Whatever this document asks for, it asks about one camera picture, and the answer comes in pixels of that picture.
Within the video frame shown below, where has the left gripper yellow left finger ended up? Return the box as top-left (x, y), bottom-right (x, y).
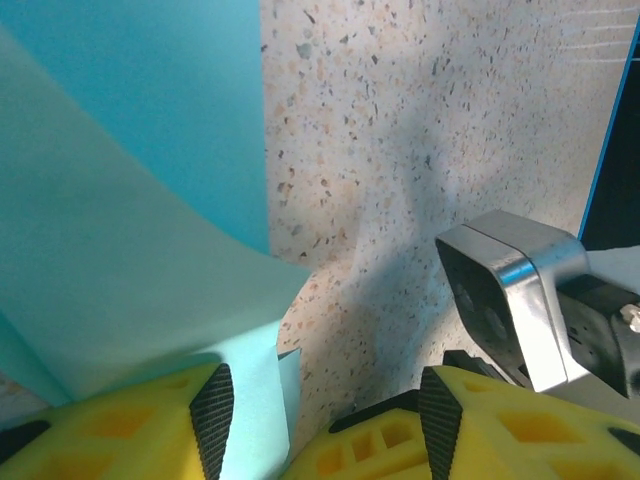
top-left (0, 362), bottom-right (235, 480)

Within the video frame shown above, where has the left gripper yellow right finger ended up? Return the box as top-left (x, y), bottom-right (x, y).
top-left (418, 366), bottom-right (640, 480)

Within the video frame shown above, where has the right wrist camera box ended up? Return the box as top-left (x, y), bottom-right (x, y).
top-left (434, 209), bottom-right (592, 397)

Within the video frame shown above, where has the blue table border frame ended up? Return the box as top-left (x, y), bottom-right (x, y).
top-left (577, 37), bottom-right (640, 241)

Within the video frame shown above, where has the light blue cloth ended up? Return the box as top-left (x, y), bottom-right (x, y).
top-left (0, 0), bottom-right (304, 480)

